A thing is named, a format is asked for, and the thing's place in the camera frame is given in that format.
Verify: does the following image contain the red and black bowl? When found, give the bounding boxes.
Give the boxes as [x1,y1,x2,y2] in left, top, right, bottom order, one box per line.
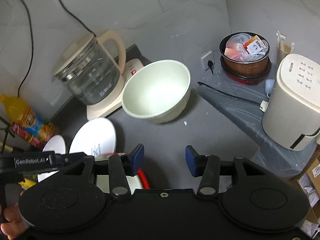
[100,151,151,190]

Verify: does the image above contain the white plate Sweet print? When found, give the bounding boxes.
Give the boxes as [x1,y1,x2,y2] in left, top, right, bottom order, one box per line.
[37,134,67,183]

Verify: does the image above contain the white ceramic bowl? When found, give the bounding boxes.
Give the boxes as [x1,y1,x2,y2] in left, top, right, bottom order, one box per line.
[121,60,191,124]
[96,154,144,194]

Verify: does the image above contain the white plate Bakery print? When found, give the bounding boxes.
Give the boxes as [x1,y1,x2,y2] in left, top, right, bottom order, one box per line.
[69,118,117,158]

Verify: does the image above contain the person's left hand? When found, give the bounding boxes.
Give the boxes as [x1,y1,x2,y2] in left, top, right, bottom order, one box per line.
[1,187,28,239]

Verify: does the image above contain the cream kettle base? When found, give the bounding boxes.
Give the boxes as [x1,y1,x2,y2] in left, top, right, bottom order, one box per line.
[86,59,144,121]

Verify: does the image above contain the red drink can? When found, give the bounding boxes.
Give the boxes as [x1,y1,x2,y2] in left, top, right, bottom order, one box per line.
[10,122,46,150]

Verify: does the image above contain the orange juice bottle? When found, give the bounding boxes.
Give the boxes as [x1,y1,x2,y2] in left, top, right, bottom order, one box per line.
[1,94,60,142]

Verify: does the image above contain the glass electric kettle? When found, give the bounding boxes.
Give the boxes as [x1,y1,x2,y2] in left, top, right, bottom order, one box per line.
[52,30,126,106]

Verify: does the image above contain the white air fryer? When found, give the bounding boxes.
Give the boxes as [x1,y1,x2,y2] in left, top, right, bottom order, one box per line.
[262,54,319,151]

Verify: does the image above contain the cardboard boxes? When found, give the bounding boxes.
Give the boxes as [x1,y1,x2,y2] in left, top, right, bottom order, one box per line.
[289,146,319,239]

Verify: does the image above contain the brown pot with packets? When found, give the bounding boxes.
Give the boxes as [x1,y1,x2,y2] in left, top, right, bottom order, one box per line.
[219,32,272,85]

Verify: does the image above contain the black wire shelf rack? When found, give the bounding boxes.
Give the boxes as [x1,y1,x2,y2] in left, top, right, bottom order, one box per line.
[0,116,15,153]

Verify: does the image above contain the black cable on counter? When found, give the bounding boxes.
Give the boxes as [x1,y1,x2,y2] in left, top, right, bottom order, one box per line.
[197,81,270,112]

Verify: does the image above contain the low wall socket with plug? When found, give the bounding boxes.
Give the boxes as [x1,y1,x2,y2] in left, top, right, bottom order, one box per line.
[200,51,215,74]

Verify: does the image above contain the black power cable right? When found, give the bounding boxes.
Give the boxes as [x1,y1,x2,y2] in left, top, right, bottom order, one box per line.
[43,0,97,37]

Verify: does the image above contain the black power cable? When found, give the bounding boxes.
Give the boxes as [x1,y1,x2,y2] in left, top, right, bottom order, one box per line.
[12,0,34,98]
[43,0,97,37]

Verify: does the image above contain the black power cable left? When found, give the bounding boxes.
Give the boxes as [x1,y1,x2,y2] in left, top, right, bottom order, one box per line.
[12,0,34,98]

